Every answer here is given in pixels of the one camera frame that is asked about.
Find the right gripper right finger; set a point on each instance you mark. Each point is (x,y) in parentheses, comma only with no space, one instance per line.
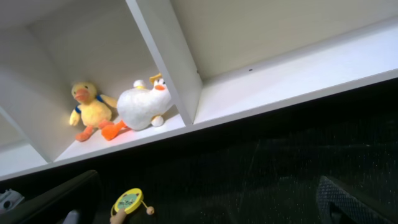
(345,205)

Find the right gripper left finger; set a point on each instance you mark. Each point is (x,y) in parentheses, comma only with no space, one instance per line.
(62,199)

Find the yellow rattle drum toy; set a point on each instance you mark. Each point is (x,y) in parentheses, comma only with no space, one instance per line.
(128,200)

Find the white plush duck yellow hat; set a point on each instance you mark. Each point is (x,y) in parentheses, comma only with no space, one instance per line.
(140,107)

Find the white shelf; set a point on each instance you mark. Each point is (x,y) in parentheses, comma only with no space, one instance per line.
(280,77)

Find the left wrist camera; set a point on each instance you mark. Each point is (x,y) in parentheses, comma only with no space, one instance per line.
(9,199)

